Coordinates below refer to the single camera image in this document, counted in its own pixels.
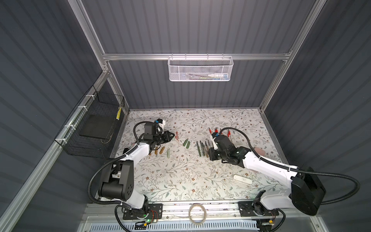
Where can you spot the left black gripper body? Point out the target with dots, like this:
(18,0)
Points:
(164,136)

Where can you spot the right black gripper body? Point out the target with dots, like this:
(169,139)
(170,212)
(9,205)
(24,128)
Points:
(218,143)

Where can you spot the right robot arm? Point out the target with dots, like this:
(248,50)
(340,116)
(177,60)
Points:
(304,190)

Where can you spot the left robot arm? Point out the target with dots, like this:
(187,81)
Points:
(117,175)

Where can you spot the white rectangular eraser box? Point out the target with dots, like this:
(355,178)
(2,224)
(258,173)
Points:
(242,180)

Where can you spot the pink pencil case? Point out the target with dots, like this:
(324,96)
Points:
(260,151)

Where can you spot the floral table mat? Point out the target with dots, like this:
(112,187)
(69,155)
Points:
(187,177)

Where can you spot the roll of clear tape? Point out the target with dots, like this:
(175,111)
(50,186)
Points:
(197,214)

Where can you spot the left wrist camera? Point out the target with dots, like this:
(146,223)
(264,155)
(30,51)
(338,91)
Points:
(161,123)

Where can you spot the white wire mesh basket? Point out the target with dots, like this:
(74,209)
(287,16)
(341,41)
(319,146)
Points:
(200,69)

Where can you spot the black wire basket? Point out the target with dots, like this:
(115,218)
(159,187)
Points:
(94,126)

